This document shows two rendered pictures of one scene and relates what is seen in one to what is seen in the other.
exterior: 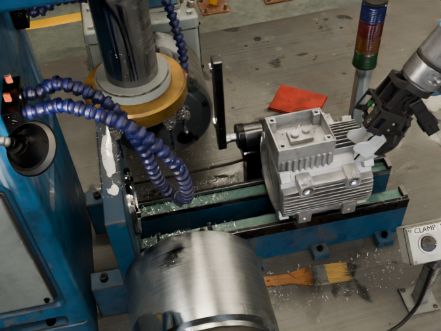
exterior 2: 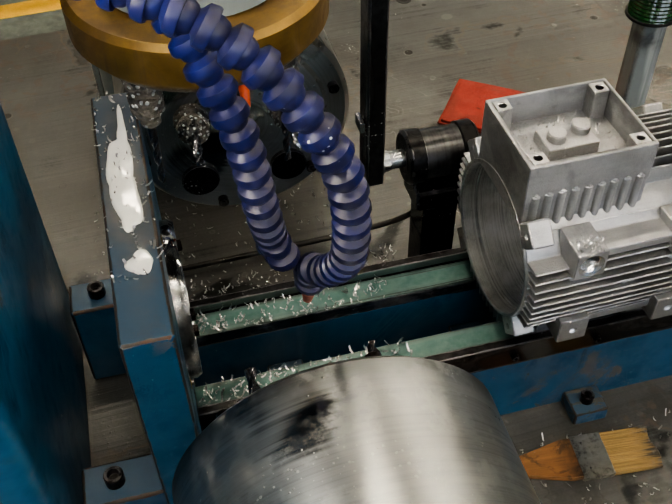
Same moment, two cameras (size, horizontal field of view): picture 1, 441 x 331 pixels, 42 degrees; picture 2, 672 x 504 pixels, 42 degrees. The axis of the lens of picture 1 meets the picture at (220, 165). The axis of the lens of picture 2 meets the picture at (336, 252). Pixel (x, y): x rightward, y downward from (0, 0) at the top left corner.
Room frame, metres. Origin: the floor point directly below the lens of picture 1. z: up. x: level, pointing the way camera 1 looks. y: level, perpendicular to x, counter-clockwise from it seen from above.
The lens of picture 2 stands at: (0.23, 0.10, 1.63)
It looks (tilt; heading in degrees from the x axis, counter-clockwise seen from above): 46 degrees down; 355
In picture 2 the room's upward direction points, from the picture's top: 1 degrees counter-clockwise
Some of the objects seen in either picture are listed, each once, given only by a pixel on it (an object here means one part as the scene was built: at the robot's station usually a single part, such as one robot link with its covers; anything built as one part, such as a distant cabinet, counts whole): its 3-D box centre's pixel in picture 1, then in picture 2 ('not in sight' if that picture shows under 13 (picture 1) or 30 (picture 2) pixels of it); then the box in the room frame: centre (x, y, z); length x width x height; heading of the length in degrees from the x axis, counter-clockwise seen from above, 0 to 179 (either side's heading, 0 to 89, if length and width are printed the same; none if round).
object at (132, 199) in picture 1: (133, 201); (183, 297); (0.77, 0.19, 1.01); 0.15 x 0.02 x 0.15; 9
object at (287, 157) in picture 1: (298, 140); (563, 152); (0.83, -0.17, 1.11); 0.12 x 0.11 x 0.07; 100
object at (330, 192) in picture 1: (314, 167); (583, 217); (0.83, -0.21, 1.01); 0.20 x 0.19 x 0.19; 100
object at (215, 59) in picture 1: (220, 104); (374, 79); (0.94, -0.01, 1.12); 0.04 x 0.03 x 0.26; 99
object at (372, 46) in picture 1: (368, 41); not in sight; (1.17, -0.39, 1.10); 0.06 x 0.06 x 0.04
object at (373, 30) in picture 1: (371, 25); not in sight; (1.17, -0.39, 1.14); 0.06 x 0.06 x 0.04
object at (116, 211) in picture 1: (107, 219); (122, 340); (0.76, 0.25, 0.97); 0.30 x 0.11 x 0.34; 9
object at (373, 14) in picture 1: (373, 9); not in sight; (1.17, -0.39, 1.19); 0.06 x 0.06 x 0.04
